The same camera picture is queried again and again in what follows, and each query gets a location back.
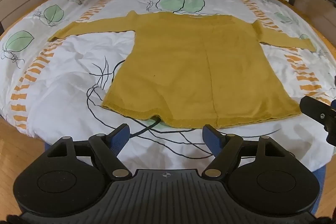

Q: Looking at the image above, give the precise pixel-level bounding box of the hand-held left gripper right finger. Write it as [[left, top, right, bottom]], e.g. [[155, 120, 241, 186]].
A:
[[202, 124, 289, 178]]

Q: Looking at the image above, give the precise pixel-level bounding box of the white leaf-print duvet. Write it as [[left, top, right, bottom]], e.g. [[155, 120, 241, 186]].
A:
[[0, 0, 336, 173]]

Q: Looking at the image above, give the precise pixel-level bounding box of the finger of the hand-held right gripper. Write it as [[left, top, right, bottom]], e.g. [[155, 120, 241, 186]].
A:
[[299, 95, 336, 126]]

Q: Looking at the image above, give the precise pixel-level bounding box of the mustard yellow sweater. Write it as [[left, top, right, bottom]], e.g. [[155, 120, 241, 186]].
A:
[[48, 10, 318, 128]]

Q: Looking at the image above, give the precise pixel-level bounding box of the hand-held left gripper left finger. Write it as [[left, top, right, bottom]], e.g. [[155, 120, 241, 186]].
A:
[[46, 123, 133, 178]]

